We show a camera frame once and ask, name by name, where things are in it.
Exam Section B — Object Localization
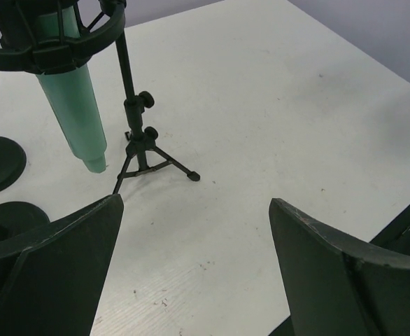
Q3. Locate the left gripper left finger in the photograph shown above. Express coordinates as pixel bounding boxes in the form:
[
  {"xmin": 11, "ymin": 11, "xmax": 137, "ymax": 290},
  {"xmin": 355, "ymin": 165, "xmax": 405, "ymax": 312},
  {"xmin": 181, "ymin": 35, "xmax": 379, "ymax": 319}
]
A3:
[{"xmin": 0, "ymin": 194, "xmax": 124, "ymax": 335}]

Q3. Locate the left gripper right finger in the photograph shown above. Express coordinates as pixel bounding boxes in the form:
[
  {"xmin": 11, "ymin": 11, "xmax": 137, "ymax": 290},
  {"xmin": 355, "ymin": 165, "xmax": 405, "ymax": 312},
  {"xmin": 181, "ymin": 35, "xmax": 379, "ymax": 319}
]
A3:
[{"xmin": 269, "ymin": 198, "xmax": 410, "ymax": 335}]

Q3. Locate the teal microphone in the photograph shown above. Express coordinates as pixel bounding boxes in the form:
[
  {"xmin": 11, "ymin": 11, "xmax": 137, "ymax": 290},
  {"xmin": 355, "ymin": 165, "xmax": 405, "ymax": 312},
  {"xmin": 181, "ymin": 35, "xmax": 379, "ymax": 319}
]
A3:
[{"xmin": 35, "ymin": 5, "xmax": 108, "ymax": 174}]

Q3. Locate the tripod shock mount stand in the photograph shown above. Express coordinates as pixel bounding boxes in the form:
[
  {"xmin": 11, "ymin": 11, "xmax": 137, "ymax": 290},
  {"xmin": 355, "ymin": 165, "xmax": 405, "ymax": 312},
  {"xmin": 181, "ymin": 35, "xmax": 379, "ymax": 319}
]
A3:
[{"xmin": 0, "ymin": 0, "xmax": 202, "ymax": 195}]

